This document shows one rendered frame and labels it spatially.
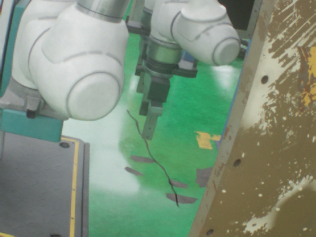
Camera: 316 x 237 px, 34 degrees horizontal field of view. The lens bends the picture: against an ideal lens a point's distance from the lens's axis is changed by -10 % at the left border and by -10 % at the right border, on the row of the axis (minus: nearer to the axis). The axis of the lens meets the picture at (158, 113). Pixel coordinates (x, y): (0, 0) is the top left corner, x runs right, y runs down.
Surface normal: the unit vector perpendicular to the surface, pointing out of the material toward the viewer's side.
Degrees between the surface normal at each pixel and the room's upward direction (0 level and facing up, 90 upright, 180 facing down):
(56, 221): 0
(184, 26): 104
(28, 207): 0
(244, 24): 90
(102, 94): 96
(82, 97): 97
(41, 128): 90
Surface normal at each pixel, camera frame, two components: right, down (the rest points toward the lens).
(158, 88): 0.08, 0.43
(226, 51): 0.48, 0.59
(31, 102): 0.25, -0.82
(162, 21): -0.84, 0.17
